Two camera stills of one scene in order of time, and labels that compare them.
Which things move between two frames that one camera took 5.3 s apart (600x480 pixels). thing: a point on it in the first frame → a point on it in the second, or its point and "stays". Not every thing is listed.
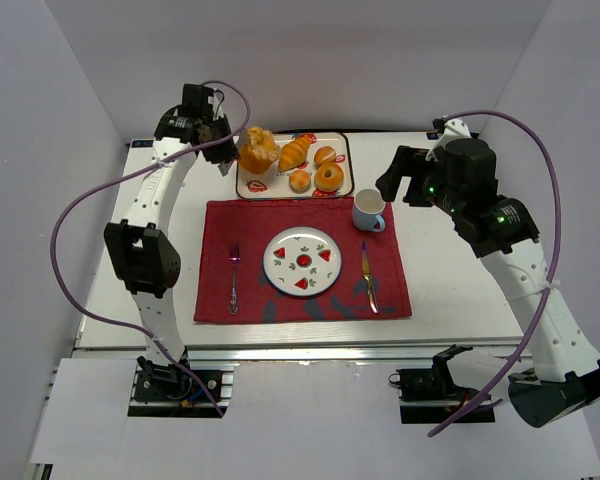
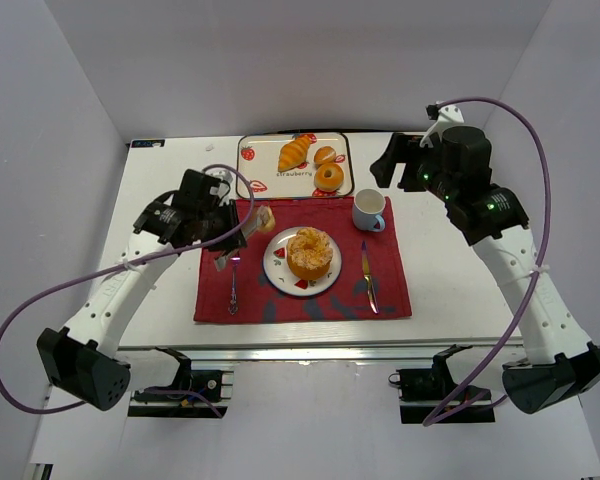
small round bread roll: [299, 181] → [270, 221]
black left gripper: [220, 150] → [232, 225]
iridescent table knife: [366, 267] stays
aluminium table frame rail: [315, 355] stays
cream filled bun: [325, 154] stays
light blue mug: [367, 210] stays
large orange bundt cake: [258, 151] → [309, 253]
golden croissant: [293, 153] stays
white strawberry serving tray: [311, 165] stays
